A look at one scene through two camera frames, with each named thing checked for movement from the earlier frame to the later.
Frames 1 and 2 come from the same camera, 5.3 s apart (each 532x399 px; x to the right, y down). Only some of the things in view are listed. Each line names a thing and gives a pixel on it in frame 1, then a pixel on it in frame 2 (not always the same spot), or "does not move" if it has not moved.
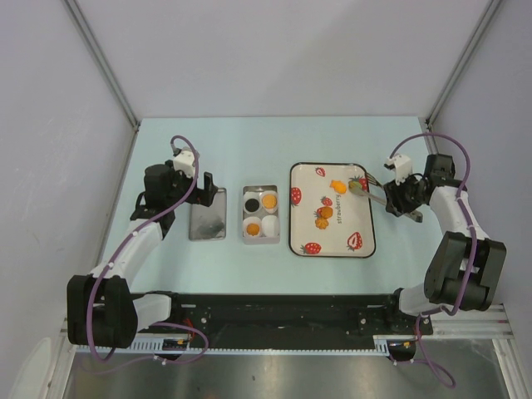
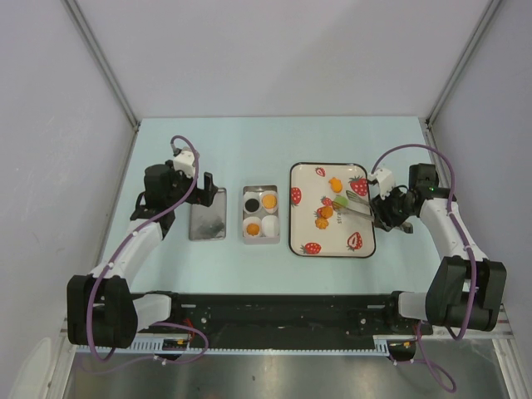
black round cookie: (252, 204) does not move
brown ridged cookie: (253, 229) does not move
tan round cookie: (269, 201) does not move
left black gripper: (204, 196) does not move
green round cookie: (355, 187) → (342, 200)
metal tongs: (376, 192) → (403, 226)
